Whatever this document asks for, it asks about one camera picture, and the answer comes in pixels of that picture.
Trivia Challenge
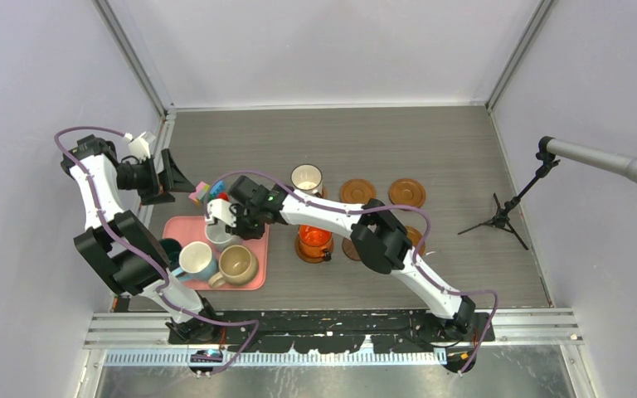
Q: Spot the black microphone tripod stand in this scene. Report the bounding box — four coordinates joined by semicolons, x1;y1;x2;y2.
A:
457;149;560;250

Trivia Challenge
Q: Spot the colourful toy brick stack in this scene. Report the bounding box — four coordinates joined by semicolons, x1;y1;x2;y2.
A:
188;181;229;207

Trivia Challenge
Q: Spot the white mug blue handle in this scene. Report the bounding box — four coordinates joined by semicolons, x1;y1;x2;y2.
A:
173;241;219;282

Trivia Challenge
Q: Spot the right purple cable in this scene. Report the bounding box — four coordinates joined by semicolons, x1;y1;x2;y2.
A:
204;170;501;376

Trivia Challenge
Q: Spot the purple cable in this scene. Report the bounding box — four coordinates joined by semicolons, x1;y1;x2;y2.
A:
53;124;261;376
204;170;501;376

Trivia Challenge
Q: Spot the beige mug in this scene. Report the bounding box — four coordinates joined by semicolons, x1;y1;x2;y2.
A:
207;245;260;289

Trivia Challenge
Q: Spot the aluminium frame rail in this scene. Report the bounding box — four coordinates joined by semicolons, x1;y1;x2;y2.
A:
85;308;583;366

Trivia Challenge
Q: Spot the dark walnut coaster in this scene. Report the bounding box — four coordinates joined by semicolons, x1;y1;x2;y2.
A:
342;238;361;261

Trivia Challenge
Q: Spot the grey cup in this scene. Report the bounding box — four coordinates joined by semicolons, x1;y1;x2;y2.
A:
290;163;323;197

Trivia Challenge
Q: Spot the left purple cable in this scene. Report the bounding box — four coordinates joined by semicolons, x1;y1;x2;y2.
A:
53;124;261;376

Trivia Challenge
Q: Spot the dark green mug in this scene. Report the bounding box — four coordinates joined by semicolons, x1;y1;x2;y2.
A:
158;238;182;268

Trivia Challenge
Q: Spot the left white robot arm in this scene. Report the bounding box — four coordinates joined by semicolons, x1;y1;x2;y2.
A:
61;133;221;343

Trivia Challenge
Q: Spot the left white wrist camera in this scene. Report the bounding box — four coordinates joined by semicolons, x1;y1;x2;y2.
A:
123;131;156;161

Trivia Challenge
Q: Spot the grey microphone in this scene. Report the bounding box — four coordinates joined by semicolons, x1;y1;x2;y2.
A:
538;136;637;184

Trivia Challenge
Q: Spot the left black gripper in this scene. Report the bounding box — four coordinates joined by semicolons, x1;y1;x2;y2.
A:
116;149;195;206

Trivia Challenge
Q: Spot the pink plastic tray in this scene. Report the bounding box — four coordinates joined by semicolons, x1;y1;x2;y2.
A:
163;216;270;291

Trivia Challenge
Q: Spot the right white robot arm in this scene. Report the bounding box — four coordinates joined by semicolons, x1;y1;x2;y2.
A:
207;176;475;341

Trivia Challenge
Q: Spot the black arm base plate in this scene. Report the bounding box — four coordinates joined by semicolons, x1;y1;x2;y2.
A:
165;309;494;354

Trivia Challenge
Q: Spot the orange cup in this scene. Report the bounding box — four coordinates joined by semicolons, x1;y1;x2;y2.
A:
297;225;333;246

